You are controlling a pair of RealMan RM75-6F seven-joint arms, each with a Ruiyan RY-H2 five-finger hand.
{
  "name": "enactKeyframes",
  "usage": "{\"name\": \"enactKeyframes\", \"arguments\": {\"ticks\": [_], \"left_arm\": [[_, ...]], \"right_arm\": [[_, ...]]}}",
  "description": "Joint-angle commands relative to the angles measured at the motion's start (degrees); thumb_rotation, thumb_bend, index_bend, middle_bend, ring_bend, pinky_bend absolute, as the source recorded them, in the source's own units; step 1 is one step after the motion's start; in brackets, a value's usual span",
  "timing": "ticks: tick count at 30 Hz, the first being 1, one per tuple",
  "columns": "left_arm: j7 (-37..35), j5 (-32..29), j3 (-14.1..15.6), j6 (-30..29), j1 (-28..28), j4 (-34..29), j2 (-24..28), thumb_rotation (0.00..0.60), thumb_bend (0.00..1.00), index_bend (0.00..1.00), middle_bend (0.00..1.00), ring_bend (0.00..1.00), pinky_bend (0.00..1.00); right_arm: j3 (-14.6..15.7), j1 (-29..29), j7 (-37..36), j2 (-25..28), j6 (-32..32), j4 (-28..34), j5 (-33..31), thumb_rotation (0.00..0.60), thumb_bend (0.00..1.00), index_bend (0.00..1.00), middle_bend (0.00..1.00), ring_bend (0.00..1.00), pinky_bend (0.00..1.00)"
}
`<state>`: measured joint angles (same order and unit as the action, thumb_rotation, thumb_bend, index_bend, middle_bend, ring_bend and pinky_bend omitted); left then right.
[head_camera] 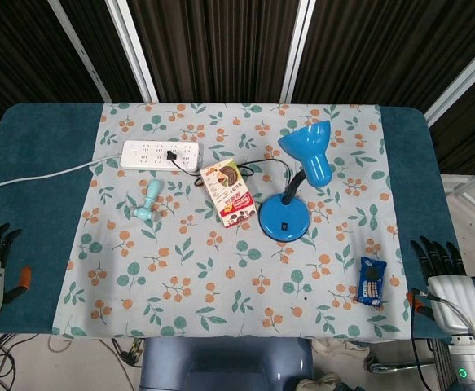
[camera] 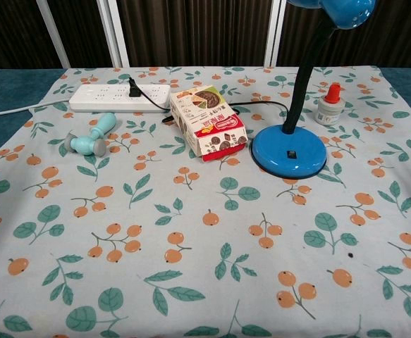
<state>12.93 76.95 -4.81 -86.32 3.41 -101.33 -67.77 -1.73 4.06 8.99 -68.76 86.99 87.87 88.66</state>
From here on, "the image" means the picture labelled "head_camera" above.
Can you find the blue desk lamp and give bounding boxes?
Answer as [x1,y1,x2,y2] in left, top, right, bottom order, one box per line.
[258,121,333,241]

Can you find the white power strip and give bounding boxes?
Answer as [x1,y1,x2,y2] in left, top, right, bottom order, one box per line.
[120,140,205,172]

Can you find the teal table cover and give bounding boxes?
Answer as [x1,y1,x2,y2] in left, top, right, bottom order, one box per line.
[0,102,471,340]

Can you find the blue Oreo cookie packet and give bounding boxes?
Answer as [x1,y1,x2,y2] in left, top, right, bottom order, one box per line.
[356,256,387,307]

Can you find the black floor cables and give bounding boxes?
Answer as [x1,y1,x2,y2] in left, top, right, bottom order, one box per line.
[110,338,144,367]

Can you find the light blue handheld fan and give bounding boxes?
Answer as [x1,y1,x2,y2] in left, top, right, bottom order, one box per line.
[133,179,163,222]

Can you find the biscuit box with chocolate picture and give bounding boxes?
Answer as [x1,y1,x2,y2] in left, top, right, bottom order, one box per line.
[200,158,257,228]

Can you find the floral tablecloth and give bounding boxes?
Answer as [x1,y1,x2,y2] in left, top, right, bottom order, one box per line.
[51,102,413,342]

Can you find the white sneaker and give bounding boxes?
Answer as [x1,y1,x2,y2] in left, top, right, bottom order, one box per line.
[310,338,376,371]

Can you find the black lamp power cord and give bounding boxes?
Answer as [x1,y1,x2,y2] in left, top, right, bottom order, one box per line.
[170,156,292,192]

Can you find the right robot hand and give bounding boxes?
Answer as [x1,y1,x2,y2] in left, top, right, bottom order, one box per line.
[407,235,475,336]

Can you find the white power strip cable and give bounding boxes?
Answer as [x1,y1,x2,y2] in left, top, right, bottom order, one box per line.
[0,156,124,199]

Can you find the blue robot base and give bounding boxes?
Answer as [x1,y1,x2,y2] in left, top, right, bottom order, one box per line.
[139,337,315,391]

